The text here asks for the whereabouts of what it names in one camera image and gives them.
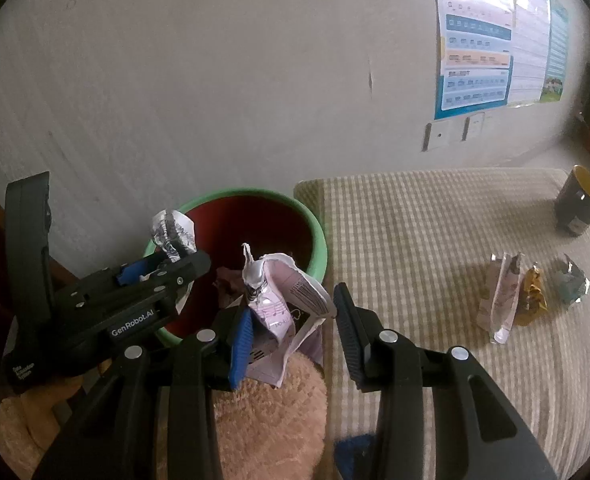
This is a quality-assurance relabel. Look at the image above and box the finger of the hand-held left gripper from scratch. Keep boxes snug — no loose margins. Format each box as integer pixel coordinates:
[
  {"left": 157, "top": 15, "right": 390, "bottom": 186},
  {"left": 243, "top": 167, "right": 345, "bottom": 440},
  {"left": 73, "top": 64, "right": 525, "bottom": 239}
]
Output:
[
  {"left": 144, "top": 251, "right": 212, "bottom": 302},
  {"left": 116, "top": 257, "right": 169, "bottom": 286}
]

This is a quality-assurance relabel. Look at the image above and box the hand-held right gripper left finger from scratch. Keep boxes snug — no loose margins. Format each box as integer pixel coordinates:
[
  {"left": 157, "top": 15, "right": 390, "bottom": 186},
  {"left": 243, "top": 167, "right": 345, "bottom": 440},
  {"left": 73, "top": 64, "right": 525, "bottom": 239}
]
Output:
[{"left": 32, "top": 306, "right": 254, "bottom": 480}]

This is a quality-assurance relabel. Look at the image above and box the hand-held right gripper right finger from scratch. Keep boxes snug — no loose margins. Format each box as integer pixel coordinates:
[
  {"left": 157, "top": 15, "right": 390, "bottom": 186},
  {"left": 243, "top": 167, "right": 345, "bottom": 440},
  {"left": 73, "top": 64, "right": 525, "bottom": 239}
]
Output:
[{"left": 333, "top": 283, "right": 559, "bottom": 480}]

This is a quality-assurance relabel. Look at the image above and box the silver foil wrapper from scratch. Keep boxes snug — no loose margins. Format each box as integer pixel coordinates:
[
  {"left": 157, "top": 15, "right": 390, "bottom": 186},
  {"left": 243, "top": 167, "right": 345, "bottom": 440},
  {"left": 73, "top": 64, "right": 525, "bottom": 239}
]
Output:
[{"left": 150, "top": 209, "right": 197, "bottom": 266}]

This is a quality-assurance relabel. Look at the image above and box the pink snack wrapper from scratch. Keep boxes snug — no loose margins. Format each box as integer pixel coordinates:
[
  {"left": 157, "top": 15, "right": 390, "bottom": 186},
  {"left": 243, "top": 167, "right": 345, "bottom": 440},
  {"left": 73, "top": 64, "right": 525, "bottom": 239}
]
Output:
[{"left": 242, "top": 243, "right": 337, "bottom": 389}]

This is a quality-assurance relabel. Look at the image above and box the green bin with red inside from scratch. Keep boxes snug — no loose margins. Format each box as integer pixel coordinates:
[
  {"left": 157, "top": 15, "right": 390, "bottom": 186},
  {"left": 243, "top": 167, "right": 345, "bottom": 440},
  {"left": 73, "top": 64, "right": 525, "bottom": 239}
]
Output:
[{"left": 142, "top": 188, "right": 329, "bottom": 349}]

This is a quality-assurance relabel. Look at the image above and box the person's left forearm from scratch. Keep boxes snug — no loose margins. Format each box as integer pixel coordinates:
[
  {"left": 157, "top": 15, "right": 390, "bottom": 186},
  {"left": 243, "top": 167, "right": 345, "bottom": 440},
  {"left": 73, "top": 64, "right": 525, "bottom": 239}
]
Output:
[{"left": 0, "top": 360, "right": 107, "bottom": 480}]

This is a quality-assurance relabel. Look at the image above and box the person's fuzzy beige clothing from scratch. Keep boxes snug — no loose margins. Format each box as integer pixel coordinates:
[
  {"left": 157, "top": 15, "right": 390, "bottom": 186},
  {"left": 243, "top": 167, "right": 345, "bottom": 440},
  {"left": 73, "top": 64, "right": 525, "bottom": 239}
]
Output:
[{"left": 209, "top": 350, "right": 329, "bottom": 480}]

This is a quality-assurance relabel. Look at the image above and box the blue wrapper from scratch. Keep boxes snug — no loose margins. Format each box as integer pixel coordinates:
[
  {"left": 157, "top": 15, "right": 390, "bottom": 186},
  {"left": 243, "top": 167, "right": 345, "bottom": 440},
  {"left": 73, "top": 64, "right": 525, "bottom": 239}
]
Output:
[{"left": 332, "top": 434, "right": 377, "bottom": 480}]

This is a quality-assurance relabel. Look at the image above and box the beige checked tablecloth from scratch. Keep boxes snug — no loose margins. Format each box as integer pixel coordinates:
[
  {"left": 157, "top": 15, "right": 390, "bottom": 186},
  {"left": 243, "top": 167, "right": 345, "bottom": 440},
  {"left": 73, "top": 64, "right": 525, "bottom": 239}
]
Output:
[{"left": 294, "top": 167, "right": 590, "bottom": 480}]

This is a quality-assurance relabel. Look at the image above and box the pale pink crumpled wrapper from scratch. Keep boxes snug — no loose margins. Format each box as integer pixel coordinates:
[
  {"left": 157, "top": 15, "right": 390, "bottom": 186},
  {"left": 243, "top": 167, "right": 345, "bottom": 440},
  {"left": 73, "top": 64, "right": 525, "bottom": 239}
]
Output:
[{"left": 480, "top": 251, "right": 522, "bottom": 345}]

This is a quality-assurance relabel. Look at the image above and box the yellow wrapper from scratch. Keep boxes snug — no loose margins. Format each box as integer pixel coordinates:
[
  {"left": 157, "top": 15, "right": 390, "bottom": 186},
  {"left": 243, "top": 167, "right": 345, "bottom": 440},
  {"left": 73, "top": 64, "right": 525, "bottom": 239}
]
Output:
[{"left": 519, "top": 262, "right": 549, "bottom": 327}]

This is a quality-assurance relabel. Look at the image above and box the silver teal wrapper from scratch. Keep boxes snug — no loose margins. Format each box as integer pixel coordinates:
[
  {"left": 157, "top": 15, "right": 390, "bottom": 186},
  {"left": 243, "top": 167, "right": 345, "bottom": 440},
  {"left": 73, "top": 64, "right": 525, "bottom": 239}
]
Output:
[{"left": 554, "top": 254, "right": 590, "bottom": 307}]

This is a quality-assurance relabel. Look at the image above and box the dark grey mug yellow inside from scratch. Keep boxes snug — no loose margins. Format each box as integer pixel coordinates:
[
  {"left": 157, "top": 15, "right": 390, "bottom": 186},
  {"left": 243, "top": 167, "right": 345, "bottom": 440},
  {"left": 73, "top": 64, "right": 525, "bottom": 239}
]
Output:
[{"left": 555, "top": 165, "right": 590, "bottom": 237}]

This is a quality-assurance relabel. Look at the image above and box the white wall switch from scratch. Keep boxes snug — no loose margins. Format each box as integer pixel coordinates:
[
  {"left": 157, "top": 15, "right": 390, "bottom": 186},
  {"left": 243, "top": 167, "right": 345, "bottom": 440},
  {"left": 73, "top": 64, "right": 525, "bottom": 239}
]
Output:
[{"left": 462, "top": 112, "right": 486, "bottom": 142}]

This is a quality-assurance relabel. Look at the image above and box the blue chart wall poster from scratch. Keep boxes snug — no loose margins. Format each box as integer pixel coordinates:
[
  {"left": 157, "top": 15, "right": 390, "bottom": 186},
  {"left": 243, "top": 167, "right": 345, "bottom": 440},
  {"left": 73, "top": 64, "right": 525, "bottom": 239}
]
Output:
[{"left": 432, "top": 0, "right": 516, "bottom": 122}]

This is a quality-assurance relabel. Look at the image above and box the white table wall poster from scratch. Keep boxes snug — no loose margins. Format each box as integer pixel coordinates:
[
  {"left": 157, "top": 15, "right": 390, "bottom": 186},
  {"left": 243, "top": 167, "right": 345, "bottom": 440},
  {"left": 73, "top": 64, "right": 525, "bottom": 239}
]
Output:
[{"left": 510, "top": 0, "right": 552, "bottom": 107}]

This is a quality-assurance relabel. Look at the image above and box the green blue wall poster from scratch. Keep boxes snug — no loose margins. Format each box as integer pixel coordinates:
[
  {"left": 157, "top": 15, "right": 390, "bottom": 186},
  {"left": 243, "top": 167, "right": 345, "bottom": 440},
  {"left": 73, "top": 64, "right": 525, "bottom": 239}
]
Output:
[{"left": 539, "top": 0, "right": 572, "bottom": 104}]

